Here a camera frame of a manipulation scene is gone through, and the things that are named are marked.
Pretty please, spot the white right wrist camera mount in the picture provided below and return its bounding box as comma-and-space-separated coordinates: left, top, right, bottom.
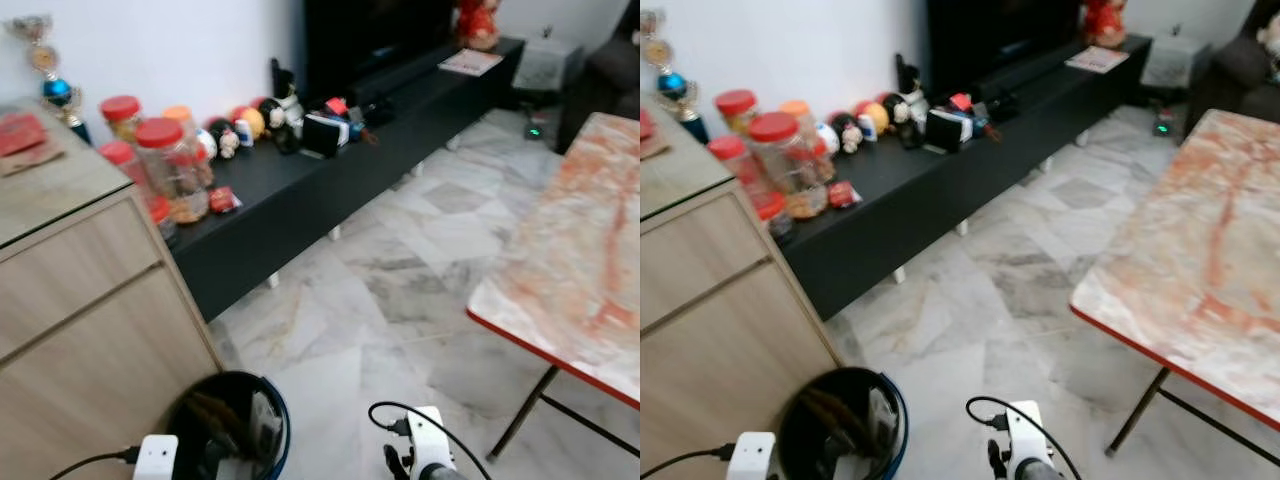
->
1004, 400, 1053, 473
404, 405, 458, 478

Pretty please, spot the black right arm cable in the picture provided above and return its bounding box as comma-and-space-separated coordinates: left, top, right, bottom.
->
367, 400, 493, 480
965, 396, 1083, 480

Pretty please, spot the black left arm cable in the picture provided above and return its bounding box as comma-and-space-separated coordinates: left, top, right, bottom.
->
640, 444, 734, 479
47, 446, 141, 480

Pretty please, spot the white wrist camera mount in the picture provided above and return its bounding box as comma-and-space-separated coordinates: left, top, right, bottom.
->
404, 405, 458, 478
133, 434, 180, 480
726, 431, 777, 480
1004, 400, 1053, 473

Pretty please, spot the tall black mouse figurine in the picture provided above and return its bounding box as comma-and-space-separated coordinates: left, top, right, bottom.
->
884, 52, 932, 150
257, 57, 307, 153

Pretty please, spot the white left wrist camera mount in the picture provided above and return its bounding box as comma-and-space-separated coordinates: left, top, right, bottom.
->
133, 434, 180, 480
726, 431, 777, 480

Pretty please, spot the clear snack jar red lid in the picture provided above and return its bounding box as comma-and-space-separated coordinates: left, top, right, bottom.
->
99, 95, 143, 143
706, 136, 753, 189
714, 89, 759, 137
97, 140, 143, 193

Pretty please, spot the gold trophy with blue ball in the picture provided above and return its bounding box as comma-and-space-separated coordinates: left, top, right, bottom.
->
640, 9, 712, 146
4, 14, 93, 147

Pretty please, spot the small jar red lid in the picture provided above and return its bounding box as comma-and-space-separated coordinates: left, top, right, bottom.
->
148, 195, 180, 243
757, 192, 796, 239

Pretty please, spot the long black TV console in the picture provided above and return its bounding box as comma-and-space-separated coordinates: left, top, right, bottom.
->
775, 34, 1154, 322
165, 37, 527, 324

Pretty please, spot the dark sofa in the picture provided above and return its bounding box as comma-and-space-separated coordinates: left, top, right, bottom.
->
554, 0, 641, 153
1184, 0, 1280, 138

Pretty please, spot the clear jar orange lid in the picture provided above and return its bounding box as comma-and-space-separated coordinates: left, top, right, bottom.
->
163, 105, 217, 187
780, 99, 837, 181

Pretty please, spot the grey box appliance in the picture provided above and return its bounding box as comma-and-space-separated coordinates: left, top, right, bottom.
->
1139, 32, 1214, 92
511, 34, 587, 97

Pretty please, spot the red and white booklet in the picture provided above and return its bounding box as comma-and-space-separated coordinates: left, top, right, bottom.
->
1062, 45, 1132, 75
437, 49, 505, 78

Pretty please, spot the black television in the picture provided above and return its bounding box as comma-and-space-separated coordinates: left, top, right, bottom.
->
925, 0, 1088, 97
303, 0, 463, 101

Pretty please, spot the black bin with blue rim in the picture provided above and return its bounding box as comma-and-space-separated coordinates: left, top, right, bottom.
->
777, 366, 910, 480
164, 371, 292, 480

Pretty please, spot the black soundbar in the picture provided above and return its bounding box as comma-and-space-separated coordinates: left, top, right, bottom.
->
346, 62, 453, 128
973, 58, 1073, 123

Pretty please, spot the marble table with red edge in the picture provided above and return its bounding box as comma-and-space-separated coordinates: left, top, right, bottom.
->
1067, 108, 1280, 459
465, 112, 641, 463

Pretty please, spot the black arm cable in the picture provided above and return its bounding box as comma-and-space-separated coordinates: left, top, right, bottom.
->
640, 444, 734, 479
367, 400, 493, 480
47, 446, 141, 480
965, 396, 1083, 480

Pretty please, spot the black and white round figurine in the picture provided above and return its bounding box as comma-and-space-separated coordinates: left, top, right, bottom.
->
829, 111, 867, 155
204, 117, 242, 160

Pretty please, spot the black and white box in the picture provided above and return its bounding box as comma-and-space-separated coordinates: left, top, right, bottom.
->
924, 105, 977, 154
299, 112, 352, 160

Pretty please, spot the red doll figurine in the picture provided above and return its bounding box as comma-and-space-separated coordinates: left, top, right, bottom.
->
1082, 0, 1129, 51
455, 0, 502, 53

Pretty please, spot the yellow and red round figurine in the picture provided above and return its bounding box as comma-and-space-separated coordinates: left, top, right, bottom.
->
853, 99, 892, 137
229, 104, 268, 142

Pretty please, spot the red paper packet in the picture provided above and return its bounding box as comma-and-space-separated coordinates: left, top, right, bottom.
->
0, 112, 65, 178
640, 107, 671, 161

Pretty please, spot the light wood sideboard cabinet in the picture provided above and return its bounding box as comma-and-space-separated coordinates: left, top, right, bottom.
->
640, 95, 847, 480
0, 100, 227, 480

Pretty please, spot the large clear jar red lid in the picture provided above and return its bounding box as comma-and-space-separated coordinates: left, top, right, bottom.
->
747, 111, 830, 220
135, 118, 212, 225

